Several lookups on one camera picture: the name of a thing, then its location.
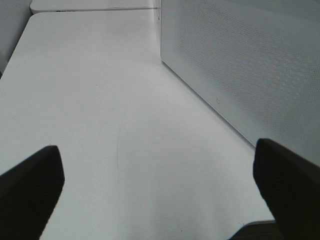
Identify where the white microwave door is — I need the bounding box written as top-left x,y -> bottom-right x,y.
160,0 -> 320,164

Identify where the white neighbouring table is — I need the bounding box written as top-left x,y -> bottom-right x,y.
30,0 -> 161,14

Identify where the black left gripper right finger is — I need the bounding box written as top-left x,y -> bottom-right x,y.
253,138 -> 320,240

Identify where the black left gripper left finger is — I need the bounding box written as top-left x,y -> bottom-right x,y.
0,145 -> 65,240

